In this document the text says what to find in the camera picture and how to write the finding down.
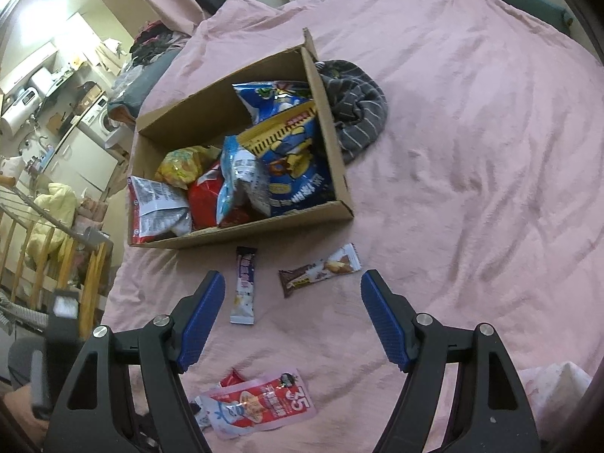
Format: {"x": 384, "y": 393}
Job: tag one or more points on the pile of dark clothes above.
{"x": 151, "y": 42}

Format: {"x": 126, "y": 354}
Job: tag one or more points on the pale yellow garment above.
{"x": 54, "y": 198}

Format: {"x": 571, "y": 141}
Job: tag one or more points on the dark blue yellow snack bag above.
{"x": 297, "y": 174}

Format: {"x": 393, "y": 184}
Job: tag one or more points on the blue green print snack bag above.
{"x": 271, "y": 104}

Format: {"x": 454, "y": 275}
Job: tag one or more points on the white pink printed cloth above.
{"x": 561, "y": 382}

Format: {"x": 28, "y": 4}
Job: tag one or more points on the white washing machine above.
{"x": 99, "y": 122}

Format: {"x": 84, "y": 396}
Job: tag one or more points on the brown cardboard box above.
{"x": 330, "y": 160}

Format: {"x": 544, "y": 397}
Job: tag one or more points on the silver red snack bag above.
{"x": 155, "y": 205}

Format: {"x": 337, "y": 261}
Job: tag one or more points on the light blue white snack bag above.
{"x": 236, "y": 170}

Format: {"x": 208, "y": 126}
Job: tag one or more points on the grey chair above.
{"x": 19, "y": 358}

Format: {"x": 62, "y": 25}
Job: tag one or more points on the grey striped cloth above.
{"x": 358, "y": 104}

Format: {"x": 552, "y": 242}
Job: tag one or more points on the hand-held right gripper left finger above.
{"x": 200, "y": 321}

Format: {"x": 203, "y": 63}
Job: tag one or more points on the pink red flat packet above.
{"x": 264, "y": 403}

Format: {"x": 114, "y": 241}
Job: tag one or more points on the white water heater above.
{"x": 19, "y": 113}

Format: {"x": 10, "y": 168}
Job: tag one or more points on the small red packet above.
{"x": 231, "y": 380}

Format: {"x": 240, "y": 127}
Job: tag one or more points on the yellow clear snack bag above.
{"x": 181, "y": 165}

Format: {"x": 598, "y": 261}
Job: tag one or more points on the white cabinet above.
{"x": 85, "y": 160}

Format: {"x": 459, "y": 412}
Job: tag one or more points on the pink blanket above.
{"x": 472, "y": 151}

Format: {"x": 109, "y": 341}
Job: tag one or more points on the grey blue garment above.
{"x": 141, "y": 85}

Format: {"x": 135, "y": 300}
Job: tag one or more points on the white slim snack bar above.
{"x": 243, "y": 288}

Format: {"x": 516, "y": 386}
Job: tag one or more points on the wooden railing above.
{"x": 94, "y": 288}

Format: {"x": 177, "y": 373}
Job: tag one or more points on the brown white snack bar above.
{"x": 321, "y": 269}

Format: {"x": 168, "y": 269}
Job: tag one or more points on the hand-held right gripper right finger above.
{"x": 384, "y": 321}

